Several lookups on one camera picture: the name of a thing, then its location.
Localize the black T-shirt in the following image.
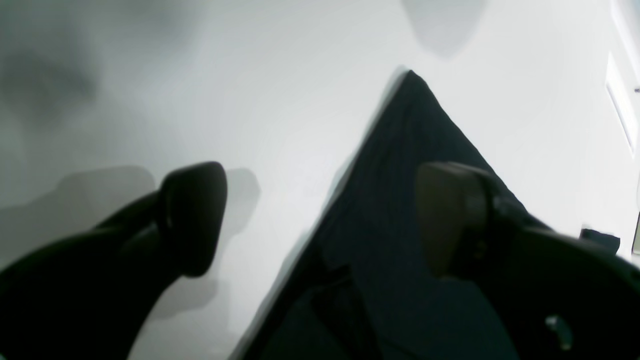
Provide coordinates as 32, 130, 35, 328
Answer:
235, 70, 621, 360

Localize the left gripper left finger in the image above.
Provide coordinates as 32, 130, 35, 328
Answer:
0, 161, 227, 360

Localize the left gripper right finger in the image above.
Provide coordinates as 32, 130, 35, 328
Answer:
414, 162, 640, 360

